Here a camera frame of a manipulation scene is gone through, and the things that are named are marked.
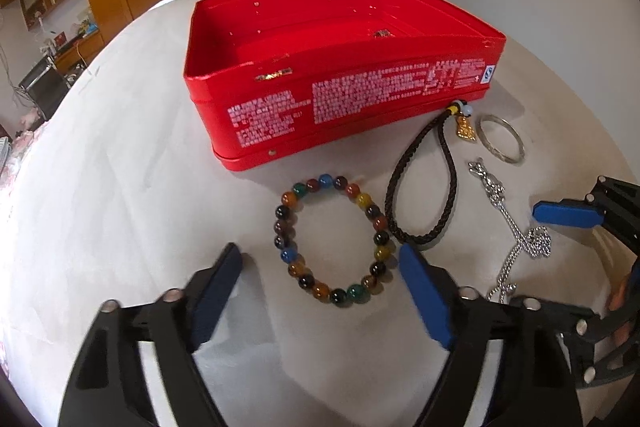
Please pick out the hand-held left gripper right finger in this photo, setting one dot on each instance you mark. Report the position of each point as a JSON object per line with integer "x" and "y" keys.
{"x": 425, "y": 297}

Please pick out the red tin box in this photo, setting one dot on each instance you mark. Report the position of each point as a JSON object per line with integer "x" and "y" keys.
{"x": 350, "y": 97}

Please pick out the pink floral quilt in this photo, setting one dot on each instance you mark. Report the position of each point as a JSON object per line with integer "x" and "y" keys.
{"x": 12, "y": 157}

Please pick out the wooden desk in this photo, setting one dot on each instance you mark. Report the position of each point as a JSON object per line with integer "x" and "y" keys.
{"x": 82, "y": 47}

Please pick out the gold pendant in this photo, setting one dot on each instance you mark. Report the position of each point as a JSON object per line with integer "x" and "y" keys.
{"x": 383, "y": 33}

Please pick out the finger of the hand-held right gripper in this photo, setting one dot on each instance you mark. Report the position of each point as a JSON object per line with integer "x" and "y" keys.
{"x": 565, "y": 212}
{"x": 582, "y": 342}

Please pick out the person's right hand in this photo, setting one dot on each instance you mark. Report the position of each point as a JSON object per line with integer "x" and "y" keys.
{"x": 620, "y": 294}

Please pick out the black office chair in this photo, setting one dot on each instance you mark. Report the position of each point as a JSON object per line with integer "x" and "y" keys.
{"x": 42, "y": 87}

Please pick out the grey bed sheet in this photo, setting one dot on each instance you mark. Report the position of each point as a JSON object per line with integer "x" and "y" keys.
{"x": 125, "y": 187}

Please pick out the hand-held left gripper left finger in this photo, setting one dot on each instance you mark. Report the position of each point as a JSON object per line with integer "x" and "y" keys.
{"x": 215, "y": 292}

